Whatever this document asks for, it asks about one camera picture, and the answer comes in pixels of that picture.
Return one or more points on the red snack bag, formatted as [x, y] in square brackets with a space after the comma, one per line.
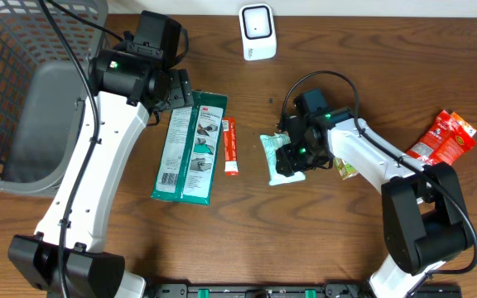
[448, 138]

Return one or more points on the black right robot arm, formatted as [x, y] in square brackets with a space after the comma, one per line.
[425, 221]

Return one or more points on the red chocolate bar wrapper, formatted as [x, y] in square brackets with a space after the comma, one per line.
[230, 147]

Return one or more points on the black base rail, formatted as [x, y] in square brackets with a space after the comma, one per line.
[332, 290]

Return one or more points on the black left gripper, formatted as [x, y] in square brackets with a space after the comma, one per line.
[183, 92]

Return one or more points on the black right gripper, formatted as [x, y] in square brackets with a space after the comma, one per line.
[286, 157]

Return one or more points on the green tea drink carton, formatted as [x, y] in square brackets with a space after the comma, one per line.
[344, 169]

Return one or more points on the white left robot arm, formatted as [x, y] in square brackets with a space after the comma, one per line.
[127, 87]

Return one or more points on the mint wet wipes pack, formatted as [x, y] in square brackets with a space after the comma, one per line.
[270, 145]

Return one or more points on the green white 3M package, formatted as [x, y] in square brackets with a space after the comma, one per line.
[186, 170]

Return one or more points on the grey plastic mesh basket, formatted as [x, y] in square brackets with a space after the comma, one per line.
[41, 102]

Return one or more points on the white barcode scanner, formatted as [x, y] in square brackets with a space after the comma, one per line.
[258, 32]

